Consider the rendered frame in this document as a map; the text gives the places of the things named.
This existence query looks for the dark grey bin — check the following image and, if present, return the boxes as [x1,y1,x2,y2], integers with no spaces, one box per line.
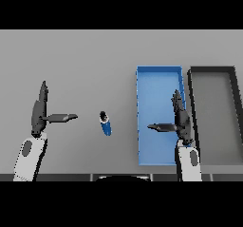
[186,66,243,167]

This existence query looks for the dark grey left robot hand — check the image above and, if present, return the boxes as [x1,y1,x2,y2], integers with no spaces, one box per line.
[30,80,79,139]

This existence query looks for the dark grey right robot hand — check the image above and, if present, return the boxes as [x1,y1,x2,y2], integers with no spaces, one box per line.
[147,88,195,148]

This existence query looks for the blue bin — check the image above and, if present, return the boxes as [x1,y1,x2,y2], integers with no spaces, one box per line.
[136,66,187,167]

